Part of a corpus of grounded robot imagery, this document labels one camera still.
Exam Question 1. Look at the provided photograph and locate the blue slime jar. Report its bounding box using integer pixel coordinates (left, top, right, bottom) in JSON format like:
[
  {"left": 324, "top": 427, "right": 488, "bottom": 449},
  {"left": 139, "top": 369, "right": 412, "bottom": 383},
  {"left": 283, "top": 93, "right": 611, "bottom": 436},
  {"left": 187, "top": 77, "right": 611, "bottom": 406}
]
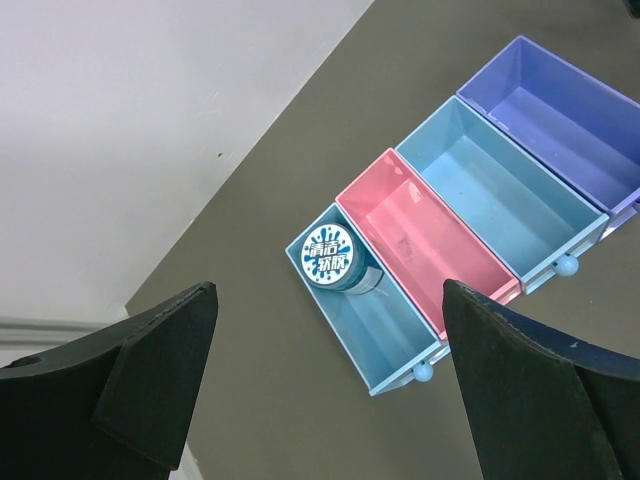
[{"left": 300, "top": 223, "right": 383, "bottom": 295}]

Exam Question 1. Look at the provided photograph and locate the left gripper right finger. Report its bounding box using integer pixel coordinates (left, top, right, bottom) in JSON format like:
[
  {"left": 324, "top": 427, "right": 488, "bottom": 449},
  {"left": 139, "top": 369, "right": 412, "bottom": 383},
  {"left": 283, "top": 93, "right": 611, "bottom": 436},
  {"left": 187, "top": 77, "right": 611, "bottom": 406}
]
[{"left": 442, "top": 279, "right": 639, "bottom": 479}]

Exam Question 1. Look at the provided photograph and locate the purple drawer box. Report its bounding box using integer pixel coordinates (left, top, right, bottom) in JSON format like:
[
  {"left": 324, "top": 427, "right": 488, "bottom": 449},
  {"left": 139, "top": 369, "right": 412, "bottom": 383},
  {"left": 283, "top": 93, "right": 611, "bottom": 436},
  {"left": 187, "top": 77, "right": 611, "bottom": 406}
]
[{"left": 457, "top": 36, "right": 639, "bottom": 235}]

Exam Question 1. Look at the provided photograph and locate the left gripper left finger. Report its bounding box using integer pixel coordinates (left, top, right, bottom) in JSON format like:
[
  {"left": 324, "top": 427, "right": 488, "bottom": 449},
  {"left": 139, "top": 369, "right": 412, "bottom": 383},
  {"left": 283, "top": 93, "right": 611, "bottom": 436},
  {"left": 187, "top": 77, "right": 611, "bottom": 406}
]
[{"left": 1, "top": 281, "right": 218, "bottom": 479}]

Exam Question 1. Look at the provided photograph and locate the pink drawer box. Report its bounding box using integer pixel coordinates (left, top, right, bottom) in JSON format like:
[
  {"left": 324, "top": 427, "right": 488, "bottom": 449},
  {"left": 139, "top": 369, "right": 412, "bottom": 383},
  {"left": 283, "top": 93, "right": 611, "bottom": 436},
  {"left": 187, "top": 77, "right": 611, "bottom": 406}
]
[{"left": 336, "top": 149, "right": 522, "bottom": 339}]

